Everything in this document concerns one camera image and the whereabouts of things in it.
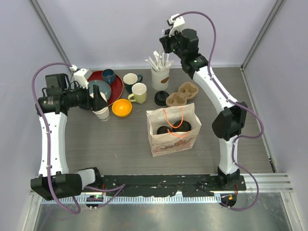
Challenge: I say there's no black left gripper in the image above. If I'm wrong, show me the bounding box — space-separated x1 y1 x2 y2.
64 81 108 111

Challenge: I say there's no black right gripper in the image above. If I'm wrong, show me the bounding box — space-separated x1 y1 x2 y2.
159 27 185 60

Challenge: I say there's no stack of white paper cups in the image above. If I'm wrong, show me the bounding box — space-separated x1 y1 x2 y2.
90 93 110 122

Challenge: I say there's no stack of black lids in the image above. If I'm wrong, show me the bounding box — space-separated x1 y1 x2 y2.
154 90 169 106

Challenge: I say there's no black cup lid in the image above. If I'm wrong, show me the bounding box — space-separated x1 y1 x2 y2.
156 126 169 135
172 120 192 132

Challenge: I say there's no brown paper bag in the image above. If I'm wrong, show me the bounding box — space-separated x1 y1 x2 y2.
146 103 202 157

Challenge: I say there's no cardboard cup carrier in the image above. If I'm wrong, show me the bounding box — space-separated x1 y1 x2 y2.
179 82 199 100
166 92 187 107

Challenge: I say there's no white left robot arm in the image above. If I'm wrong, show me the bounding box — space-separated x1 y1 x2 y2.
30 69 108 201

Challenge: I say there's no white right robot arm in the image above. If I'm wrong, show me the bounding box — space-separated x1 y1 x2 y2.
159 29 247 190

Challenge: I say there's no blue-grey plate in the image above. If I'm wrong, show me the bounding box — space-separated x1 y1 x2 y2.
88 80 112 100

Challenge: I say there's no orange bowl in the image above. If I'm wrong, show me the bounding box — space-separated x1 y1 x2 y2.
112 99 132 118

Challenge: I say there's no red round tray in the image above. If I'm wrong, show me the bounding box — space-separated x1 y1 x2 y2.
88 70 124 106

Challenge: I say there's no small blue cup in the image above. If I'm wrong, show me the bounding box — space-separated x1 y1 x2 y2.
102 69 116 85

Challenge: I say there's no dark green mug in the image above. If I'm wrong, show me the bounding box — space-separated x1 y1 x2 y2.
123 73 143 94

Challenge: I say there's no pale green mug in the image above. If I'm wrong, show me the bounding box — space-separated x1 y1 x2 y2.
128 83 147 104

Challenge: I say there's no white straw holder cup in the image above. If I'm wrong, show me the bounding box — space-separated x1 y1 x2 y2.
151 68 170 90

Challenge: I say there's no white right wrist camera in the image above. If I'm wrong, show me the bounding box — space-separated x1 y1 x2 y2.
167 14 185 37

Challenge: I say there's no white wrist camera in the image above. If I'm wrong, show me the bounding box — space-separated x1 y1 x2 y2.
167 14 185 37
69 65 92 89

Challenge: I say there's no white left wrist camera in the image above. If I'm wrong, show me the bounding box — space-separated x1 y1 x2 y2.
69 65 92 89

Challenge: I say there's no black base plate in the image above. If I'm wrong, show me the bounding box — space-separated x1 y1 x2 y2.
91 174 246 197

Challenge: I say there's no slotted cable duct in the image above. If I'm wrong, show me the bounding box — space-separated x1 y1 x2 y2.
72 194 222 204

